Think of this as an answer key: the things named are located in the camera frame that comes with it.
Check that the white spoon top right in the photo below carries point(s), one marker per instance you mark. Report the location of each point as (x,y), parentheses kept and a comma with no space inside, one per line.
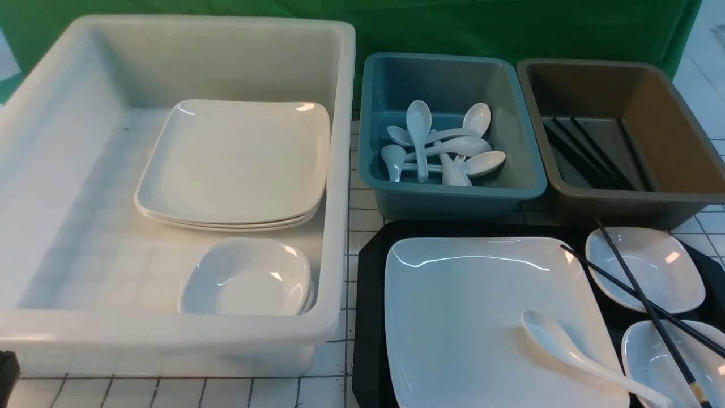
(478,117)

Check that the white small bowl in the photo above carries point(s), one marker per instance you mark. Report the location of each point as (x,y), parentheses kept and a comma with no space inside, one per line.
(649,362)
(658,261)

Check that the white spoon upright left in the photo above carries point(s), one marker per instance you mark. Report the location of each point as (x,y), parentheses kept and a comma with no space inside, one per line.
(419,122)

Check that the large white plastic tub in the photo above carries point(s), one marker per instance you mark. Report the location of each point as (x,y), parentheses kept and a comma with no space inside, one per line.
(90,284)

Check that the brown plastic bin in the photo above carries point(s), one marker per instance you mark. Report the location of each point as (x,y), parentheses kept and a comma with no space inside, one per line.
(684,168)

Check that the teal plastic bin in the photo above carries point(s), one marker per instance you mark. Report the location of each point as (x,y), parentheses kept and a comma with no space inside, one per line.
(450,85)

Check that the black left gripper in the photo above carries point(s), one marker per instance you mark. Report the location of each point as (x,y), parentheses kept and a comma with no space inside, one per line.
(10,372)

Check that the white bowl in tub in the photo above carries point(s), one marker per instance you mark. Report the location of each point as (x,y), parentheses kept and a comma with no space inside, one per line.
(249,276)

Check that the white spoon centre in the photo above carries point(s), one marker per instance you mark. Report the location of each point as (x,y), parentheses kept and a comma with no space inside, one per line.
(465,145)

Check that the black chopstick in bin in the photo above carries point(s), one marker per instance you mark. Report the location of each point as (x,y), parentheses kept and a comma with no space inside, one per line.
(589,154)
(583,167)
(636,157)
(605,158)

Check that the white spoon far left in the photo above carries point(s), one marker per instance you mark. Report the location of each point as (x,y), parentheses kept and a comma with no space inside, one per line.
(402,137)

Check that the green cloth backdrop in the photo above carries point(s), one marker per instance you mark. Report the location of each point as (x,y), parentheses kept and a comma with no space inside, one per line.
(650,32)

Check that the white ceramic soup spoon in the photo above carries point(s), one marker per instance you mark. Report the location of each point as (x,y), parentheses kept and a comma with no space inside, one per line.
(551,337)

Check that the white spoon small left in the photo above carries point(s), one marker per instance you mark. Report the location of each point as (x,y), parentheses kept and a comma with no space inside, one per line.
(394,157)

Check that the black serving tray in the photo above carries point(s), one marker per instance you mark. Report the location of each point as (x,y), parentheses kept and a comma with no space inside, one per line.
(371,379)

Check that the white spoon front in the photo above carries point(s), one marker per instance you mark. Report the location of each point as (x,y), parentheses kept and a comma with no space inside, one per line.
(452,174)

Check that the black chopstick long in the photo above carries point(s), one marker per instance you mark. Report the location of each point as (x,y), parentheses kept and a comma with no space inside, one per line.
(704,340)

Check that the stacked white plate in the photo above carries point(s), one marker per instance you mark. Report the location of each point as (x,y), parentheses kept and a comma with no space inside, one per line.
(226,225)
(237,162)
(238,229)

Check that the black chopstick gold tip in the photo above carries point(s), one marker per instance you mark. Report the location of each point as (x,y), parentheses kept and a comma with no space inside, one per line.
(679,360)

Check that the middle stacked white plate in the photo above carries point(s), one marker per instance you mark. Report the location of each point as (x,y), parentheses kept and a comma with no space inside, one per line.
(226,225)

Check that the top stacked white plate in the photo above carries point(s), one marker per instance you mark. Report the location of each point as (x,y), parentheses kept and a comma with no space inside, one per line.
(237,162)

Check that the large white square plate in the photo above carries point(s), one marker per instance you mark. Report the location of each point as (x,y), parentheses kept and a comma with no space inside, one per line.
(454,331)

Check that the bottom stacked white plate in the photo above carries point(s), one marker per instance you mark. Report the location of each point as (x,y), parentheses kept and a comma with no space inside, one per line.
(238,229)

